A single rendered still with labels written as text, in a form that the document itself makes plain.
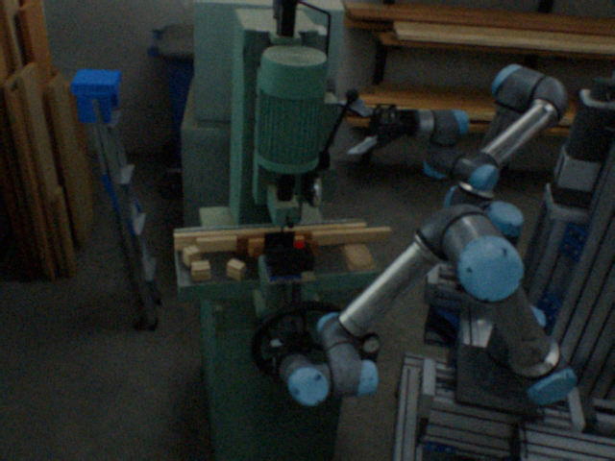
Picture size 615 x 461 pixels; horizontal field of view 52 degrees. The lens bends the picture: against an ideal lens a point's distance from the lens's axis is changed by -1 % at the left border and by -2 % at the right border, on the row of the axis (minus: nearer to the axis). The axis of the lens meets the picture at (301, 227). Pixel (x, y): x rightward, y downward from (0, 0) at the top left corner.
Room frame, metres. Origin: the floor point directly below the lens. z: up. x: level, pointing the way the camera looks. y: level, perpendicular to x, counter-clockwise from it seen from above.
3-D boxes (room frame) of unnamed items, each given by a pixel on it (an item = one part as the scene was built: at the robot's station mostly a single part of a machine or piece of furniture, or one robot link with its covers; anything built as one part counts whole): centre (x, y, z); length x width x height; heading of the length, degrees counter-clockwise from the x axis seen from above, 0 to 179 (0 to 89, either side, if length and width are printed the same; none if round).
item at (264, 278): (1.43, 0.03, 0.92); 0.15 x 0.13 x 0.09; 105
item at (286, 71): (1.62, 0.06, 1.35); 0.18 x 0.18 x 0.31
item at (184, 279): (1.51, 0.05, 0.87); 0.61 x 0.30 x 0.06; 105
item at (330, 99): (1.87, -0.03, 1.23); 0.09 x 0.08 x 0.15; 15
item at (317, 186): (1.78, -0.03, 1.02); 0.12 x 0.03 x 0.12; 15
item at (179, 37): (3.55, 0.63, 0.48); 0.64 x 0.54 x 0.97; 99
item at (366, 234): (1.64, 0.01, 0.92); 0.61 x 0.02 x 0.04; 105
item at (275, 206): (1.64, 0.06, 1.03); 0.14 x 0.07 x 0.09; 15
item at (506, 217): (1.72, -0.63, 0.98); 0.13 x 0.12 x 0.14; 43
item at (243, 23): (1.90, 0.14, 1.16); 0.22 x 0.22 x 0.72; 15
